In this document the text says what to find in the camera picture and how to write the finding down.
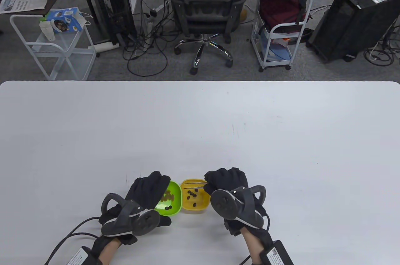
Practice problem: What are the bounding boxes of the person's right hand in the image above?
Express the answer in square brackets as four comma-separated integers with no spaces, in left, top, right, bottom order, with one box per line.
[204,167,270,237]

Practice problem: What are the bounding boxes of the person's left hand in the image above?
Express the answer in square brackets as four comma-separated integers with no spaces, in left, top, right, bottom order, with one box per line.
[91,171,172,247]

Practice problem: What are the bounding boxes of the green plastic dish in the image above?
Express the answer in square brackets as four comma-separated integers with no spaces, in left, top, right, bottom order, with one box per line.
[154,181,183,216]

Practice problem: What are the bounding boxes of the yellow small dish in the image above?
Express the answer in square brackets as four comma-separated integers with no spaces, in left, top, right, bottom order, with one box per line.
[180,178,211,211]

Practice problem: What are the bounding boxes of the person's right forearm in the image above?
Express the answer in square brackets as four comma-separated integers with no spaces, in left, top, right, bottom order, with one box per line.
[242,230,274,264]

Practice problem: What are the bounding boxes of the person's left forearm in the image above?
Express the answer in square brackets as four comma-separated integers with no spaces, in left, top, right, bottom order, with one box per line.
[98,237,121,265]

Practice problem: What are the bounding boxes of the grey right hand controller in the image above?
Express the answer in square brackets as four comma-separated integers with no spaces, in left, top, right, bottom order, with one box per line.
[210,185,267,230]

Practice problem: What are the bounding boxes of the grey hand controller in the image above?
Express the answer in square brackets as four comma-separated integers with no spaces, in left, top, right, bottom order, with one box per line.
[101,193,161,237]
[210,185,267,230]

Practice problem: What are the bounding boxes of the grey left hand controller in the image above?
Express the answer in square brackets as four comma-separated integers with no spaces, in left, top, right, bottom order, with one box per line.
[101,193,161,237]

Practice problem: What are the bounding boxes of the blue folded cloth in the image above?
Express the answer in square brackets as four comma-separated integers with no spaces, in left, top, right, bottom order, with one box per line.
[264,37,293,62]

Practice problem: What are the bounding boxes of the white cylindrical desk foot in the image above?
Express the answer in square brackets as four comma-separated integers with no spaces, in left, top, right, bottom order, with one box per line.
[88,42,120,53]

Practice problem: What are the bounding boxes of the black mesh office chair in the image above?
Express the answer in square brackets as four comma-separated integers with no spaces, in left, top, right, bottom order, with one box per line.
[168,0,251,75]

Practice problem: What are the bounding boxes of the maroon bag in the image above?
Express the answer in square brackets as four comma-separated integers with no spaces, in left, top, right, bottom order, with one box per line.
[259,0,313,34]

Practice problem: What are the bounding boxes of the white power strip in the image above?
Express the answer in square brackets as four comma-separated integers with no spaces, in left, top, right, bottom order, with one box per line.
[146,4,169,23]

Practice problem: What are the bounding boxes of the black open computer tower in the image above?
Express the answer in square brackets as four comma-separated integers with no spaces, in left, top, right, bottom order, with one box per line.
[80,0,138,47]

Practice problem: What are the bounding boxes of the blue carton box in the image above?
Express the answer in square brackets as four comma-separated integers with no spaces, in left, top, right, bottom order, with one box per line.
[46,7,84,34]

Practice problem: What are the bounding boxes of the black closed computer tower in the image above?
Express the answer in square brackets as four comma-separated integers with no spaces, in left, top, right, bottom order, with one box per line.
[306,0,400,64]

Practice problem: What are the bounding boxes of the folded newspaper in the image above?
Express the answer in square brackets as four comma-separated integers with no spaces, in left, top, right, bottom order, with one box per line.
[0,0,50,14]

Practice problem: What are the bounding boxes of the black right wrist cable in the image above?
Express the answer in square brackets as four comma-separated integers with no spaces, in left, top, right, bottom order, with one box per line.
[239,213,271,265]

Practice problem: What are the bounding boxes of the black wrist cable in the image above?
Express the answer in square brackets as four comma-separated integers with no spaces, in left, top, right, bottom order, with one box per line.
[44,217,101,265]
[239,213,271,265]
[56,232,98,265]

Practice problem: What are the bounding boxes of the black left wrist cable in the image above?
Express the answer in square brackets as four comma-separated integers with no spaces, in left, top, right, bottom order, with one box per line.
[56,232,98,265]
[44,217,101,265]

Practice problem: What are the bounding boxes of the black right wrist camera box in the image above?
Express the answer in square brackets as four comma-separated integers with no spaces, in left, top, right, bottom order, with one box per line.
[260,240,294,265]

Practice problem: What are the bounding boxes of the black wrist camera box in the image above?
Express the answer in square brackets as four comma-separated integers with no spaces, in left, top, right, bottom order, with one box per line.
[260,240,294,265]
[66,246,100,265]

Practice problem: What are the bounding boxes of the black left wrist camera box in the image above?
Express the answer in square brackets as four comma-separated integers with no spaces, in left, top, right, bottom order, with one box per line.
[66,246,100,265]

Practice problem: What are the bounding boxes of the tangle of black floor cables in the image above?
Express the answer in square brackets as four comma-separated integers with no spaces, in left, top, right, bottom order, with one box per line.
[122,0,175,77]

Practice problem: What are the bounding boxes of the white wire cart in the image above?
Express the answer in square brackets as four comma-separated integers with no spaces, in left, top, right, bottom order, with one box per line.
[9,13,97,81]

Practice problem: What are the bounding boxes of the coil of thin floor cables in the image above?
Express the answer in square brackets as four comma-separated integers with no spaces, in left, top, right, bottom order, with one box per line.
[364,18,400,67]

